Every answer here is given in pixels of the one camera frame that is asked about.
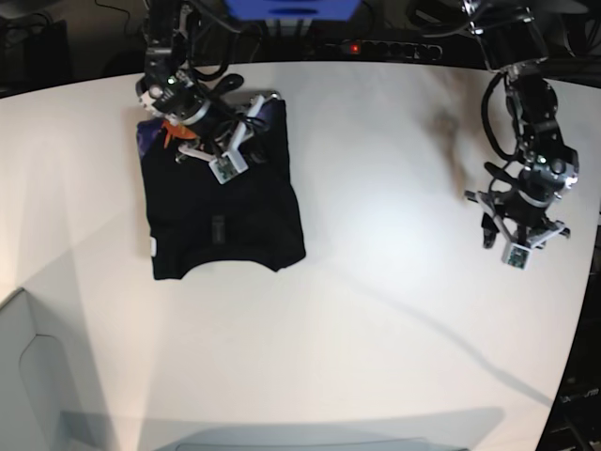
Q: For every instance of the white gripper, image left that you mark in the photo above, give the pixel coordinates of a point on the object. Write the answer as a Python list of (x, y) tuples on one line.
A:
[(250, 121)]

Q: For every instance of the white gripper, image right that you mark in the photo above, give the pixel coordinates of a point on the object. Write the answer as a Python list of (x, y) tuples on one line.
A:
[(510, 215)]

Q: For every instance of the black T-shirt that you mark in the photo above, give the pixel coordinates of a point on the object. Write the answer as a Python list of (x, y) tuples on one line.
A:
[(195, 220)]

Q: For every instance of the blue box overhead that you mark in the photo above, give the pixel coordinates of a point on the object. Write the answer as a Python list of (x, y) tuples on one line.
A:
[(262, 10)]

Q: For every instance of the black power strip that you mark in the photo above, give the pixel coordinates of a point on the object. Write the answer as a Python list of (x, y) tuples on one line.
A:
[(378, 50)]

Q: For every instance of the black equipment with white lettering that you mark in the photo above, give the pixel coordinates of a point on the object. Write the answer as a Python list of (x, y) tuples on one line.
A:
[(574, 419)]

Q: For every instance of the white side table panel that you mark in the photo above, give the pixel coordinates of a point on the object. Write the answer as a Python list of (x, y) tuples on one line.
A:
[(53, 392)]

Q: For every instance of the wrist camera, image left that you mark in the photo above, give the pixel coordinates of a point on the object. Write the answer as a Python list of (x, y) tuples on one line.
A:
[(228, 166)]

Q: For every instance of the wrist camera, image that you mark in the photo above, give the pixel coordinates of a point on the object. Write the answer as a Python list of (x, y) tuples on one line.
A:
[(516, 255), (228, 166)]

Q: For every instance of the wrist camera, image right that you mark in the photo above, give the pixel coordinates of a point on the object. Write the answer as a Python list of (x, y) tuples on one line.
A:
[(516, 255)]

